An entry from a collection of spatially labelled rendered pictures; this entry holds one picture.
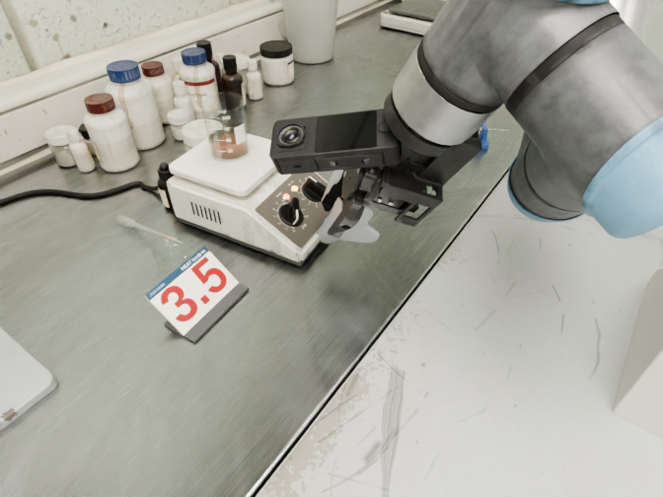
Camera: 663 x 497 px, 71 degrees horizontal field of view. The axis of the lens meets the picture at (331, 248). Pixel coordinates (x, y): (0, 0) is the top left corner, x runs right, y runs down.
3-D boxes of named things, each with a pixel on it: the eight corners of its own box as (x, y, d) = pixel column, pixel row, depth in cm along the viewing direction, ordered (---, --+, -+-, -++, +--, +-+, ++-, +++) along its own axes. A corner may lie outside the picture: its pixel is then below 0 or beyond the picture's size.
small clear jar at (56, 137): (91, 163, 75) (79, 133, 71) (60, 172, 73) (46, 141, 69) (84, 150, 78) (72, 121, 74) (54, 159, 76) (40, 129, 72)
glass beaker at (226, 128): (256, 146, 62) (249, 88, 57) (246, 168, 58) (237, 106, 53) (212, 143, 63) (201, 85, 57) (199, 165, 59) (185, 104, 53)
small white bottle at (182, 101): (199, 123, 85) (190, 80, 79) (190, 130, 83) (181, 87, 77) (184, 120, 86) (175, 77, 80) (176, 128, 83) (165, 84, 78)
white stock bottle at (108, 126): (147, 155, 76) (127, 91, 69) (127, 175, 72) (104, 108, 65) (114, 151, 77) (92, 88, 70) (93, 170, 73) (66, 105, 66)
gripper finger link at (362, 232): (359, 270, 53) (397, 224, 46) (311, 258, 52) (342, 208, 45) (359, 248, 55) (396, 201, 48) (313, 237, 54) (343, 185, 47)
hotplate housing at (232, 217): (348, 213, 65) (350, 164, 60) (301, 271, 56) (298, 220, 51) (221, 173, 73) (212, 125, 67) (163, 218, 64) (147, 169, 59)
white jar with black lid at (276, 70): (264, 88, 96) (261, 52, 92) (260, 75, 101) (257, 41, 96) (297, 84, 98) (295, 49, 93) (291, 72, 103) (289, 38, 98)
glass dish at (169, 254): (210, 251, 59) (206, 238, 58) (182, 279, 55) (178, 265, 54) (176, 239, 61) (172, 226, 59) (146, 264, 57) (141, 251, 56)
